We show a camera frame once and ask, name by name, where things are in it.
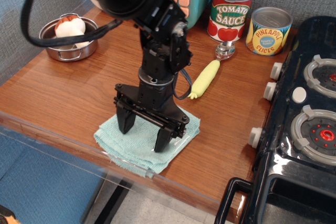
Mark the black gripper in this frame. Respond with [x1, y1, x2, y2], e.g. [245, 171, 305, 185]
[114, 68, 189, 153]

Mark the light blue cloth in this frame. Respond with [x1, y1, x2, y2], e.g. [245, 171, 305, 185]
[94, 110, 201, 178]

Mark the small metal pot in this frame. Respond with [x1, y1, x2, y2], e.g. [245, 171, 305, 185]
[39, 13, 98, 62]

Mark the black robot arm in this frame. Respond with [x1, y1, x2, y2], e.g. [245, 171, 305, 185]
[97, 0, 192, 152]

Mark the plush white mushroom toy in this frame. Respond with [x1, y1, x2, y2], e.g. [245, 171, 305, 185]
[54, 15, 86, 38]

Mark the pineapple slices can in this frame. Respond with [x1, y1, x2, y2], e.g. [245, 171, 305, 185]
[246, 7, 293, 56]

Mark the tomato sauce can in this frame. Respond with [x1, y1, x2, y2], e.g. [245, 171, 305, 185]
[207, 0, 253, 41]

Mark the black toy stove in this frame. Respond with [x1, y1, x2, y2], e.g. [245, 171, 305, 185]
[215, 16, 335, 223]

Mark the orange object at corner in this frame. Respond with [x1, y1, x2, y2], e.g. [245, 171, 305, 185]
[0, 205, 20, 224]

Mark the spoon with yellow handle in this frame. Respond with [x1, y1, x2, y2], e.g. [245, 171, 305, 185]
[188, 41, 235, 100]

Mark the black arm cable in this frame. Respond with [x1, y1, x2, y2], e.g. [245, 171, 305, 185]
[20, 0, 123, 48]

